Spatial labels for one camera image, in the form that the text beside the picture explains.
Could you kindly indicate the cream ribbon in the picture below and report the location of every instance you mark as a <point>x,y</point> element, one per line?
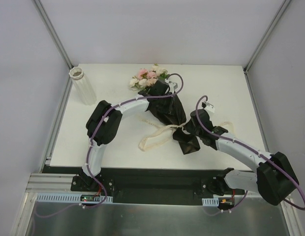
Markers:
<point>162,135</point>

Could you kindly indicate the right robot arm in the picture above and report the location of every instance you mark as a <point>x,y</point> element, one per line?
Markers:
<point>271,175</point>

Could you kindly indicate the right aluminium frame post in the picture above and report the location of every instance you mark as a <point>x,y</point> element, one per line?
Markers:
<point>267,34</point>

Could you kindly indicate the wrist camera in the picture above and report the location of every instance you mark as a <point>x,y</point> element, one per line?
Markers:
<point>172,86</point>
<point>208,107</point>

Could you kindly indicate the aluminium frame post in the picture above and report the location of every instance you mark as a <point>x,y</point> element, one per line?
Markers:
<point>52,32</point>
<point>267,34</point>

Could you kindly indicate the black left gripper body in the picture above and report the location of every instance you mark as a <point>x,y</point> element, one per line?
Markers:
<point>159,89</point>

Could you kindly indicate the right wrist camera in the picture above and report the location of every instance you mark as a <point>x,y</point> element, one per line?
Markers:
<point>208,107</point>

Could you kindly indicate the right white cable duct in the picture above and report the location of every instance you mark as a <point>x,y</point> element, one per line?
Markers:
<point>210,202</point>

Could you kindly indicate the left white cable duct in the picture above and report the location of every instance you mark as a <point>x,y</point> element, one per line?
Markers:
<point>72,198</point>

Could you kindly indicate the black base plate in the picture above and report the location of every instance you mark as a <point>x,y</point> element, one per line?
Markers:
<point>149,186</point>

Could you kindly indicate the pink and white flower bouquet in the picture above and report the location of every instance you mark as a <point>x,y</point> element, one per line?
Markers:
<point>146,78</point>

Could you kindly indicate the white ribbed vase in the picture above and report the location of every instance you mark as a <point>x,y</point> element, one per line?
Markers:
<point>83,86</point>

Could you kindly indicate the aluminium rail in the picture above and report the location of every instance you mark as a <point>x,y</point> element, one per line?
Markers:
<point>49,183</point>

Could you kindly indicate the white cable duct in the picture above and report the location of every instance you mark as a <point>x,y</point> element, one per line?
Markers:
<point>72,198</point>
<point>210,202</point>

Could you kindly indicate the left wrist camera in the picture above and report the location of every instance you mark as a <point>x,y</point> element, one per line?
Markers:
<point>172,86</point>

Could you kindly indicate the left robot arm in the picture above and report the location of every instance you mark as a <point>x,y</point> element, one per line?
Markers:
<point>104,122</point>

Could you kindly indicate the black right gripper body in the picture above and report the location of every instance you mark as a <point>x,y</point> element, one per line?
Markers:
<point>192,126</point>

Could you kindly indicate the left aluminium frame post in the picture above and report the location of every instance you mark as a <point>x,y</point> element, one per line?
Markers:
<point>52,32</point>

